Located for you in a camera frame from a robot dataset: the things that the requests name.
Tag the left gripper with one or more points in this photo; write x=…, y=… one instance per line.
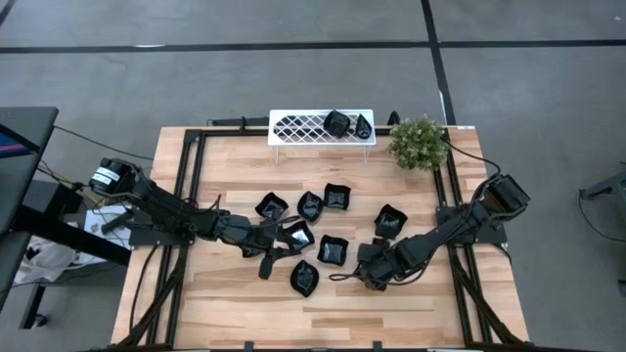
x=249, y=234

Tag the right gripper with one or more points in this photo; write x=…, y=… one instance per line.
x=376, y=276

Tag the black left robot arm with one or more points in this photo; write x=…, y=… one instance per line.
x=161, y=210

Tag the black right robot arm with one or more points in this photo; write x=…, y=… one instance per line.
x=440, y=234

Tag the black edge clamp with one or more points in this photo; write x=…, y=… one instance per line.
x=249, y=346
x=377, y=346

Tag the black rear crossbar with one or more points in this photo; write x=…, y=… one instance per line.
x=230, y=121

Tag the green potted plant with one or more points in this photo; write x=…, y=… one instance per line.
x=418, y=144

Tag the white paper sheet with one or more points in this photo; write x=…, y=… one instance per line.
x=95, y=225

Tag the black desk leg beam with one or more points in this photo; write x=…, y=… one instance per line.
x=73, y=237

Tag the white plastic bag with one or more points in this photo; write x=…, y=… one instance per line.
x=49, y=261

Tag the black side desk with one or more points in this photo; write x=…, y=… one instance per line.
x=34, y=117

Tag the blue screen laptop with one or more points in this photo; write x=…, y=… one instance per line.
x=12, y=146

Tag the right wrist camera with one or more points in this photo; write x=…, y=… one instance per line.
x=371, y=251

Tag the black pointed mount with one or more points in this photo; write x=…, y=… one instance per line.
x=393, y=118

